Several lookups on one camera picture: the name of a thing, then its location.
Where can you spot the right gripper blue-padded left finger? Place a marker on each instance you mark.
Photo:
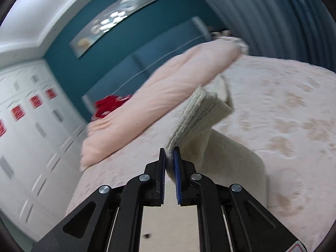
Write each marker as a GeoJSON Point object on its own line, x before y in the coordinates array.
{"type": "Point", "coordinates": [109, 219]}

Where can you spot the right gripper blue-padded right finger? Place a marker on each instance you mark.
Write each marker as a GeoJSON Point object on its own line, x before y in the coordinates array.
{"type": "Point", "coordinates": [229, 218]}

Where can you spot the beige sweater with black hearts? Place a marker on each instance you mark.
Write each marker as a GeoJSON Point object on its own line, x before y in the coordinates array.
{"type": "Point", "coordinates": [214, 154]}

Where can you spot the white wardrobe with red stickers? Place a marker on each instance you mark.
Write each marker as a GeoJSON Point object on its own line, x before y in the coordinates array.
{"type": "Point", "coordinates": [41, 137]}

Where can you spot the red garment near headboard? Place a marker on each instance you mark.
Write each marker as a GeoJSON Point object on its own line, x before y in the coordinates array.
{"type": "Point", "coordinates": [108, 105]}

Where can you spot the teal upholstered headboard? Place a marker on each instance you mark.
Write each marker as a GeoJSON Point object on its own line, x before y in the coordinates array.
{"type": "Point", "coordinates": [128, 75]}

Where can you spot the pink folded duvet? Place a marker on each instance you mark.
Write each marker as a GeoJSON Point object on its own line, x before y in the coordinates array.
{"type": "Point", "coordinates": [166, 88]}

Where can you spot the blue-grey curtain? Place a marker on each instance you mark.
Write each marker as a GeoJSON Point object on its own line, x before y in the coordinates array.
{"type": "Point", "coordinates": [302, 30]}

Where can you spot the framed wall picture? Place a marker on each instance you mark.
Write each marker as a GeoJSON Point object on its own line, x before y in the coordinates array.
{"type": "Point", "coordinates": [104, 22]}

